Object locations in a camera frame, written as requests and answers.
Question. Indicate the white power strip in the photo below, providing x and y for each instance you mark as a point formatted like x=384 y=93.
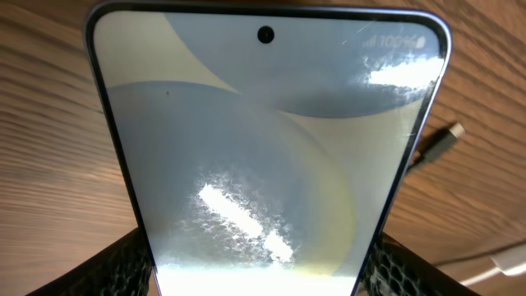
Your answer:
x=510 y=262

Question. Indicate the Galaxy S24+ smartphone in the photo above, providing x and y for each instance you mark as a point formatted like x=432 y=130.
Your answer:
x=262 y=146

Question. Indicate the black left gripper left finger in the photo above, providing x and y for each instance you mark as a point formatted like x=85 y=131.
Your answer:
x=121 y=269

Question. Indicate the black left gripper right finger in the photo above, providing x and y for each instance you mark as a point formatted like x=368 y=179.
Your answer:
x=394 y=270

